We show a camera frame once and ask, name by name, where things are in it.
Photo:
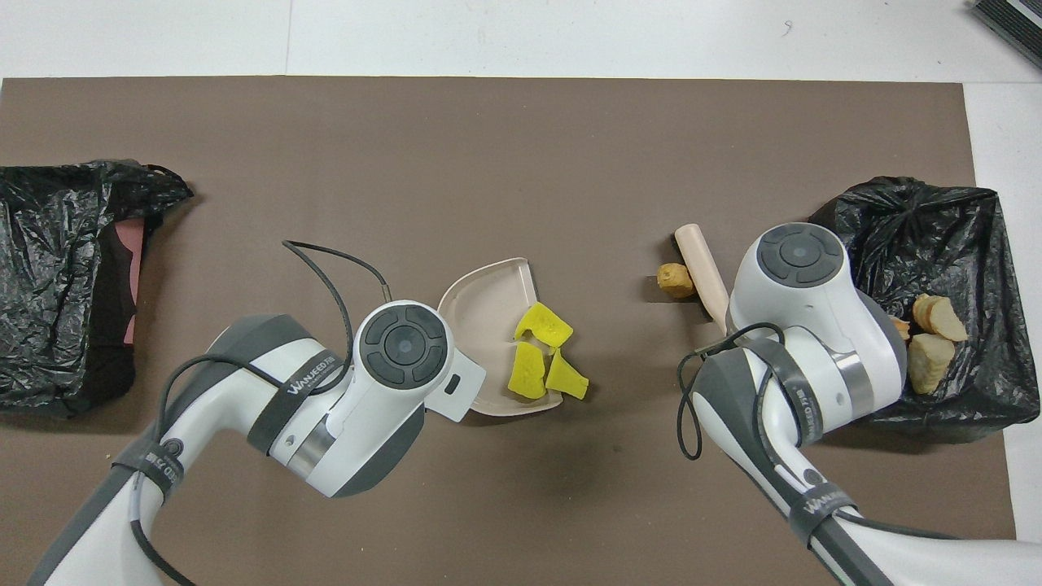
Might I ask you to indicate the beige plastic dustpan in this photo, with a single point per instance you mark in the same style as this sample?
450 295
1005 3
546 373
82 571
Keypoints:
484 317

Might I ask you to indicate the brown corn-shaped nugget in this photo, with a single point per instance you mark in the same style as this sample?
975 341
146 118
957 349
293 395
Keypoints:
676 281

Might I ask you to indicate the beige hand brush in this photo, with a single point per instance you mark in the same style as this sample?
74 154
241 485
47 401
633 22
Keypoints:
698 256

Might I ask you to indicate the orange striped croissant toy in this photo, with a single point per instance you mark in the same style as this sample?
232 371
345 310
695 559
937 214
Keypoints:
902 330

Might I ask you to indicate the pale bread chunk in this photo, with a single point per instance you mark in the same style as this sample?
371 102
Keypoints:
943 319
928 362

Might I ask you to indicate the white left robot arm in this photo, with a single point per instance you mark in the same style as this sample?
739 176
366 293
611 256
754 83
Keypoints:
403 342

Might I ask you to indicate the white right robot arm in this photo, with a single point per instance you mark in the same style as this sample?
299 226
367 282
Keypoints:
798 256

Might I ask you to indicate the pink bin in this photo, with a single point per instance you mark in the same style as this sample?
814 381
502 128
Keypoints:
130 260

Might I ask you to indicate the black trash bag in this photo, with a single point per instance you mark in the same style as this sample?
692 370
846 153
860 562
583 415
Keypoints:
977 244
49 268

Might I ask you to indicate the brown table mat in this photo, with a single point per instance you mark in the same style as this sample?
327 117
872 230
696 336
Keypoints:
488 163

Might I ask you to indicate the dark striped grey object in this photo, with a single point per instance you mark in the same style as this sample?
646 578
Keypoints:
1013 20

